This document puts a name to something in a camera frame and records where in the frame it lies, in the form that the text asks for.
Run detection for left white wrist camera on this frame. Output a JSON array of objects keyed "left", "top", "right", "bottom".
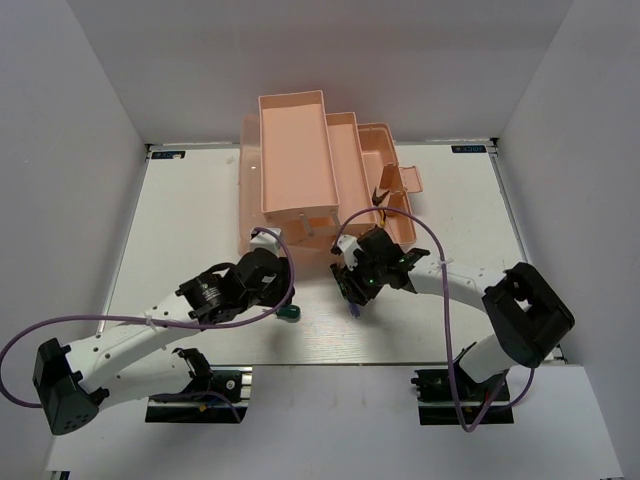
[{"left": 249, "top": 227, "right": 281, "bottom": 256}]

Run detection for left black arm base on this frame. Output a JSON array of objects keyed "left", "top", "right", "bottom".
[{"left": 145, "top": 366, "right": 253, "bottom": 425}]

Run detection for black green precision screwdriver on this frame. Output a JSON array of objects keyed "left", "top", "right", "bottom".
[{"left": 330, "top": 263, "right": 349, "bottom": 300}]

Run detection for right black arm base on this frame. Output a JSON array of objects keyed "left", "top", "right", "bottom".
[{"left": 411, "top": 368, "right": 514, "bottom": 426}]

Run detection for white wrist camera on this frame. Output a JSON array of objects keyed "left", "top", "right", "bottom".
[
  {"left": 249, "top": 227, "right": 281, "bottom": 256},
  {"left": 331, "top": 234, "right": 363, "bottom": 271}
]

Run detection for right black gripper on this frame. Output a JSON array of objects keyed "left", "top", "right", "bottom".
[{"left": 338, "top": 251, "right": 387, "bottom": 306}]

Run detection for blue handled small screwdriver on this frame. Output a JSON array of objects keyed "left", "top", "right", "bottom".
[{"left": 348, "top": 302, "right": 361, "bottom": 318}]

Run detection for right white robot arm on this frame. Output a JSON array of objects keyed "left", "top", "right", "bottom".
[{"left": 331, "top": 227, "right": 575, "bottom": 399}]

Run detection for yellow long nose pliers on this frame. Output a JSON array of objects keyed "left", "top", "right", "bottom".
[{"left": 371, "top": 187, "right": 390, "bottom": 228}]

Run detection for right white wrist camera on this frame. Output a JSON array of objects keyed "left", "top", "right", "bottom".
[{"left": 331, "top": 234, "right": 363, "bottom": 271}]

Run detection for pink plastic toolbox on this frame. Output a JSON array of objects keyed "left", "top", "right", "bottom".
[{"left": 238, "top": 90, "right": 423, "bottom": 253}]

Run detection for stubby dark green screwdriver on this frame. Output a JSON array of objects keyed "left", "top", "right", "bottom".
[{"left": 276, "top": 304, "right": 301, "bottom": 322}]

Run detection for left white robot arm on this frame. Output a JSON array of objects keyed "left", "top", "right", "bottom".
[{"left": 33, "top": 248, "right": 294, "bottom": 436}]

